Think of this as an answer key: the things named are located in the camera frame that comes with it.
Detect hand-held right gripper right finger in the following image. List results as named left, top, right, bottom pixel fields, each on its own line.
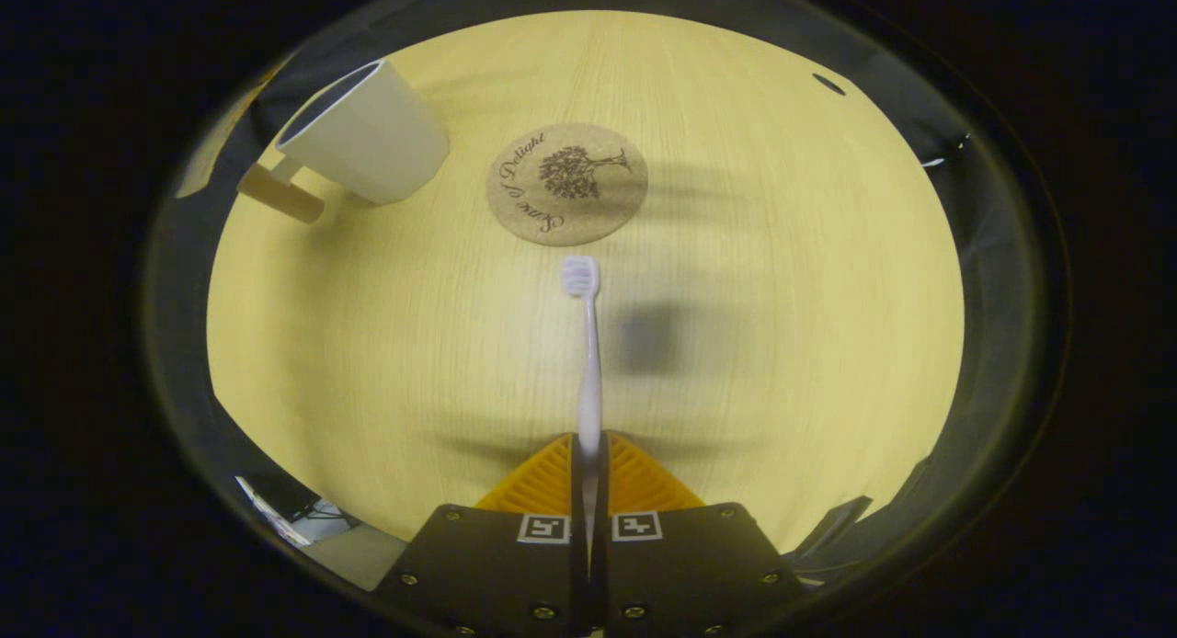
left=593, top=431, right=806, bottom=638

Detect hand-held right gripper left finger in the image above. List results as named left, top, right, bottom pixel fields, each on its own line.
left=372, top=433, right=589, bottom=638

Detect white toothbrush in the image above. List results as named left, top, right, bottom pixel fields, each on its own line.
left=561, top=256, right=604, bottom=547

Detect round cork coaster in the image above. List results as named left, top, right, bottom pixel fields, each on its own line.
left=485, top=122, right=650, bottom=247

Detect white cup with wooden handle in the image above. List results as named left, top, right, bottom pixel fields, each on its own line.
left=237, top=58, right=451, bottom=225

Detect wooden desktop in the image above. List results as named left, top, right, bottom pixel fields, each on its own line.
left=206, top=10, right=966, bottom=552

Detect black cables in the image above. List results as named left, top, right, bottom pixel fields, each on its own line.
left=276, top=496, right=355, bottom=529

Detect white cable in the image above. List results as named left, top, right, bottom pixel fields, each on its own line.
left=920, top=134, right=972, bottom=168

